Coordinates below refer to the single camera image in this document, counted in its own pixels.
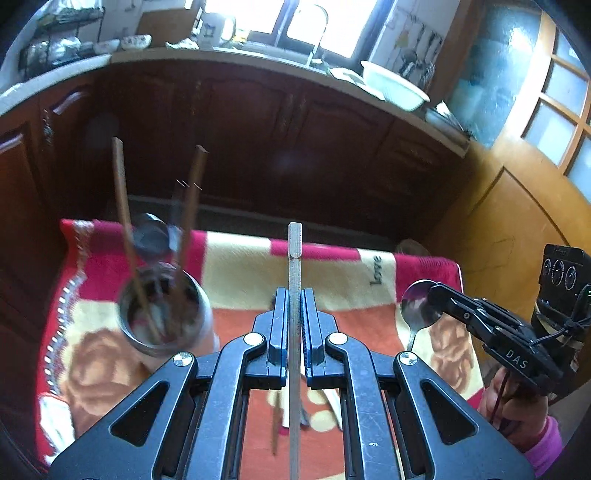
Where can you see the patchwork printed blanket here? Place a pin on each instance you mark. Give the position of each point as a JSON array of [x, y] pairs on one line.
[[240, 263]]

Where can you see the kitchen window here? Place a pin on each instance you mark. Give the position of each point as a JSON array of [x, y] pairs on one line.
[[341, 23]]

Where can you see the wooden door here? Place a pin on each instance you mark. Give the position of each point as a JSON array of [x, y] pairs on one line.
[[508, 194]]

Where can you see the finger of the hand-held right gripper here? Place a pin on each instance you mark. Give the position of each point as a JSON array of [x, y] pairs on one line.
[[471, 325], [466, 302]]

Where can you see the wooden chopstick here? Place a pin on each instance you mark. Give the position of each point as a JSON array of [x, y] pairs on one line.
[[276, 429], [194, 194], [122, 194]]

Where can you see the black dish rack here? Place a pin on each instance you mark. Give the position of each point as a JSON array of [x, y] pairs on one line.
[[60, 41]]

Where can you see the white cloth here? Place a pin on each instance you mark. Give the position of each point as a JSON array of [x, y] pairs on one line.
[[55, 424]]

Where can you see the metal spoon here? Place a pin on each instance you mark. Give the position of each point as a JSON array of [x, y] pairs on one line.
[[150, 240], [415, 307]]

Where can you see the hanging kitchen utensils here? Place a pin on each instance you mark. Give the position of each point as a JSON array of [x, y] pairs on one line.
[[420, 50]]

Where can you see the silver metal chopstick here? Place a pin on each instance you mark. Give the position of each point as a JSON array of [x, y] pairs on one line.
[[294, 240]]

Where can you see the white bowl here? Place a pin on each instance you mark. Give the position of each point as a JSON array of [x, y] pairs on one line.
[[107, 46]]

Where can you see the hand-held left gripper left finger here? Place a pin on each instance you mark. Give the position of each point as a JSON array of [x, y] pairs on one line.
[[279, 318]]

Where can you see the white kettle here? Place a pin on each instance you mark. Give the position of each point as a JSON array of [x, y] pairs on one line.
[[214, 30]]

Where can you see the metal sink faucet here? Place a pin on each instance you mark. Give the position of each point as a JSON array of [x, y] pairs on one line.
[[318, 27]]

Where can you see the dark wooden kitchen cabinets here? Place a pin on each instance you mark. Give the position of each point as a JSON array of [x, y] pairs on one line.
[[254, 138]]

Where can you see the white plastic basin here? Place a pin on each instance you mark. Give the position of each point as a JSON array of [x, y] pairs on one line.
[[397, 87]]

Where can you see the patterned bowl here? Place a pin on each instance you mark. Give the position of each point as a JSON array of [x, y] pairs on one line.
[[137, 42]]

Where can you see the pale kitchen countertop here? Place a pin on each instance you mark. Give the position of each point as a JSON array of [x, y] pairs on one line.
[[231, 55]]

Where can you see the stainless steel utensil cup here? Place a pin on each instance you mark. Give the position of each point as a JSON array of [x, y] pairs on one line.
[[207, 323]]

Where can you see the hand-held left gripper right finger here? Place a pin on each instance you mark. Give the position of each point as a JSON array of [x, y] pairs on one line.
[[308, 323]]

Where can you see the brown cutting board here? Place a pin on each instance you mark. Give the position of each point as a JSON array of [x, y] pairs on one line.
[[161, 27]]

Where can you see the person's right forearm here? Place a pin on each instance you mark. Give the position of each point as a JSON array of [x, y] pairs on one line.
[[547, 445]]

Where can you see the person's right hand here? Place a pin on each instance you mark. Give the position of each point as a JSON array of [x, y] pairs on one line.
[[521, 415]]

